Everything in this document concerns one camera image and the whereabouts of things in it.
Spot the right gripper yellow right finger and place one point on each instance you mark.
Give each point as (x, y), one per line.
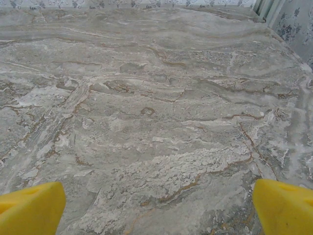
(286, 210)

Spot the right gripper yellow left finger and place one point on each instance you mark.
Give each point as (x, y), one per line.
(29, 210)

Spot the aluminium frame upright post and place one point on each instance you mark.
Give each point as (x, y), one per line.
(266, 9)

